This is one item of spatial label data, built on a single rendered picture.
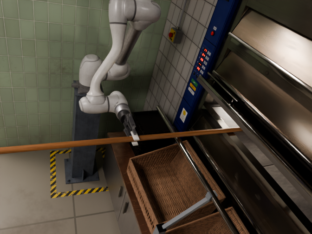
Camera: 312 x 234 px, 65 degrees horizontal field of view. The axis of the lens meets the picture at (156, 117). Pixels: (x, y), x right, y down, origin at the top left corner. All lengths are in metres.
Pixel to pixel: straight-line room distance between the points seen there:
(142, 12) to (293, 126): 1.01
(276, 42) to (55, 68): 1.77
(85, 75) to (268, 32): 1.23
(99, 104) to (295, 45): 1.07
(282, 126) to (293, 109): 0.09
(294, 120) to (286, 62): 0.28
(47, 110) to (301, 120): 2.15
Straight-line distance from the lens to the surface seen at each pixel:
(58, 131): 2.83
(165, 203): 1.89
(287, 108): 1.39
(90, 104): 1.49
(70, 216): 2.43
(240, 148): 1.62
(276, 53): 1.42
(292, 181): 1.23
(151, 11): 1.57
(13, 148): 1.26
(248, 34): 1.57
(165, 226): 1.35
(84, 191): 2.57
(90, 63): 1.88
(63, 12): 2.21
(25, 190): 2.61
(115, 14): 1.50
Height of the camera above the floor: 2.10
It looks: 36 degrees down
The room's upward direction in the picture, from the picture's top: 17 degrees clockwise
